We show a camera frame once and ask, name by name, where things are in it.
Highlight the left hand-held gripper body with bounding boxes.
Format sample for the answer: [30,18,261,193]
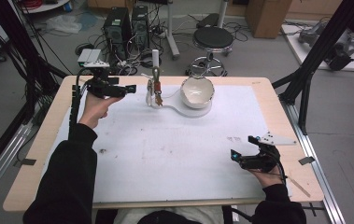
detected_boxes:
[81,60,128,100]

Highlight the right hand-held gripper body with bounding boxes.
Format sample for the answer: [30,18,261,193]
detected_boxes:
[239,132,298,173]

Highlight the white key holder stand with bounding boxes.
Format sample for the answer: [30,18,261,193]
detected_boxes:
[141,49,214,119]

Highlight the person's left hand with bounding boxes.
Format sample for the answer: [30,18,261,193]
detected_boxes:
[78,91,124,130]

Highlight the person's right hand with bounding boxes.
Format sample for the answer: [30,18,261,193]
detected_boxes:
[249,167,287,189]

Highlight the white flat device box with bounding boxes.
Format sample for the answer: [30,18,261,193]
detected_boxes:
[77,48,103,67]

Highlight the thin wooden stick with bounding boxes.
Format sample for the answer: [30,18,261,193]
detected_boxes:
[286,176,312,199]

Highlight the black computer tower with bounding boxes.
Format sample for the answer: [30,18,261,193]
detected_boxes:
[103,7,133,62]
[131,5,149,51]

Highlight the white table mat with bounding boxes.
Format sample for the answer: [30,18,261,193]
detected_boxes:
[41,84,293,203]

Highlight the white ceramic bowl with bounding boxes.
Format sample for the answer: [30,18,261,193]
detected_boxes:
[179,76,216,110]

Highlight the white desk leg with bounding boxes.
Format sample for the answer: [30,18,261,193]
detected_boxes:
[164,0,181,61]

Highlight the clear plastic bag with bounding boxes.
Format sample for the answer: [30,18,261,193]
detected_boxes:
[44,14,83,35]

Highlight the black round stool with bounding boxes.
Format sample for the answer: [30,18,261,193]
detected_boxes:
[185,25,235,77]

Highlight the wooden cabinet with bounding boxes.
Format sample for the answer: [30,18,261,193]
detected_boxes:
[245,0,293,39]

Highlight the grey machine with black base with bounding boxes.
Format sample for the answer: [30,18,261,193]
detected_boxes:
[298,21,354,72]

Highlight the thin black cable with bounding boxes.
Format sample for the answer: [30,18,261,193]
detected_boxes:
[276,160,289,188]

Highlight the aluminium rail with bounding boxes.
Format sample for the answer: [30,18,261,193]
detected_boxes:
[280,101,347,224]
[0,122,34,206]

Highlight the black metal frame post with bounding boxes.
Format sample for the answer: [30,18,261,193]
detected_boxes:
[272,0,354,136]
[0,0,70,132]

